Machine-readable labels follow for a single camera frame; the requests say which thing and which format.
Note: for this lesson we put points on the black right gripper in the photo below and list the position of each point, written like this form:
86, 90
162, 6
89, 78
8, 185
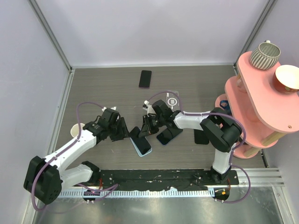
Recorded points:
145, 130

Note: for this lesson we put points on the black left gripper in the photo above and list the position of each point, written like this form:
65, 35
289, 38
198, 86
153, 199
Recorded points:
124, 133

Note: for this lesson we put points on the black phone blue frame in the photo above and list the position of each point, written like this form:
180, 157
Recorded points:
167, 135

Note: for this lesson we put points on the clear magsafe phone case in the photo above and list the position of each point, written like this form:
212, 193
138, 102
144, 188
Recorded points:
172, 100

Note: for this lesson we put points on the light blue phone case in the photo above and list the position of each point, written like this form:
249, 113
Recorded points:
142, 146

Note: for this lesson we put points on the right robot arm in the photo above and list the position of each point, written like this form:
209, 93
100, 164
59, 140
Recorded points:
214, 127

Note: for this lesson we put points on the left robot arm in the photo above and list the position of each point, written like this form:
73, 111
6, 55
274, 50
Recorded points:
47, 177

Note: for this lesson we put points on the phone in magenta case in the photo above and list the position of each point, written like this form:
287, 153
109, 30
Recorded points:
145, 79

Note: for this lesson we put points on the black phone case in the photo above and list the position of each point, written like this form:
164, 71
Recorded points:
200, 138

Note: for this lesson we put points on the yellow paper cup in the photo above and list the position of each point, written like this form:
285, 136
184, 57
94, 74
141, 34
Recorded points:
75, 129

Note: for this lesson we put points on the blue cup on shelf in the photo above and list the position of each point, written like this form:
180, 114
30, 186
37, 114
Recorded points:
224, 104

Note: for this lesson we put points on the pink three-tier shelf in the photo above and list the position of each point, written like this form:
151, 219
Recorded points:
266, 114

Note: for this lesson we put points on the grey striped ceramic mug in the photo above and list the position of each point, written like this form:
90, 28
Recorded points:
265, 56

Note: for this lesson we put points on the red paper bowl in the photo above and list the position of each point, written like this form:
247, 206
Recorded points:
286, 79

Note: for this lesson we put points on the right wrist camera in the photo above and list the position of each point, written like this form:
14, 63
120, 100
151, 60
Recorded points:
148, 107

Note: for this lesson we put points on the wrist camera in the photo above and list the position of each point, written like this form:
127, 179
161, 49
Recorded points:
112, 108
148, 107

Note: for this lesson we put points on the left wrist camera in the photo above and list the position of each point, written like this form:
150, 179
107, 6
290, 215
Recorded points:
112, 108

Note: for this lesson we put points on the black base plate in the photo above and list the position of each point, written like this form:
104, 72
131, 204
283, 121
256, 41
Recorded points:
164, 179

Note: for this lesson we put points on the slotted aluminium cable rail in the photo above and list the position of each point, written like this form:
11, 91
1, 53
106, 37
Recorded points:
82, 193

